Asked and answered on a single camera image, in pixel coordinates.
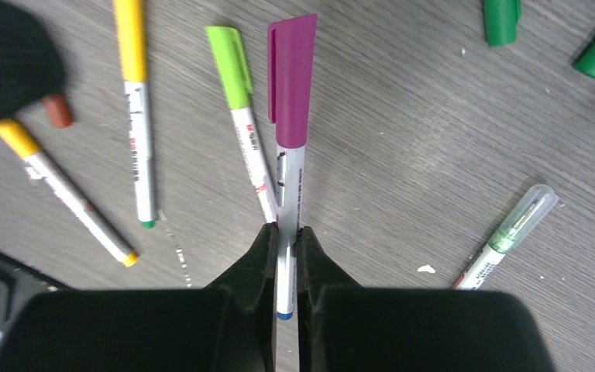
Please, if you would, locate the brown pen cap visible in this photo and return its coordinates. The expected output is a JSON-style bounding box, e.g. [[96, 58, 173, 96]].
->
[[40, 94, 74, 129]]

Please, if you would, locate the orange cap marker upper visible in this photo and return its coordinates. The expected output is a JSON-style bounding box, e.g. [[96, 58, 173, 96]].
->
[[113, 0, 156, 229]]

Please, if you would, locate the orange cap marker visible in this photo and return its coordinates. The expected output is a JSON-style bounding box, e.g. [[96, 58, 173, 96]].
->
[[0, 119, 138, 267], [113, 0, 156, 229]]

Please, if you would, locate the grey clear cap marker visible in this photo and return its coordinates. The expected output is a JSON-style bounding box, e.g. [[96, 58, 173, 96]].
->
[[452, 184, 559, 290]]

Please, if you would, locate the purple cap marker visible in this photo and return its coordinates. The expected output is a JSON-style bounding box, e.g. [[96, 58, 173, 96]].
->
[[267, 14, 318, 321]]

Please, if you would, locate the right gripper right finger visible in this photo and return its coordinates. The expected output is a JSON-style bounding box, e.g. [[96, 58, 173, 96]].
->
[[297, 227, 555, 371]]

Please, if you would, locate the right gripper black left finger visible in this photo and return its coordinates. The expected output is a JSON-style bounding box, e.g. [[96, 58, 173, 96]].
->
[[0, 224, 278, 371]]

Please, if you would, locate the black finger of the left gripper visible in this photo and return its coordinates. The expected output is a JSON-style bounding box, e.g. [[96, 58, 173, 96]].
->
[[0, 1, 67, 119]]

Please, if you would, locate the orange cap marker lower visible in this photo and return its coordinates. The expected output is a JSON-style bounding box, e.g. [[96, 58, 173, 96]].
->
[[0, 119, 138, 267]]

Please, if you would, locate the light green cap marker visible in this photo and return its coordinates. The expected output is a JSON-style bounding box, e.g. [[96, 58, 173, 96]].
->
[[205, 26, 277, 223]]

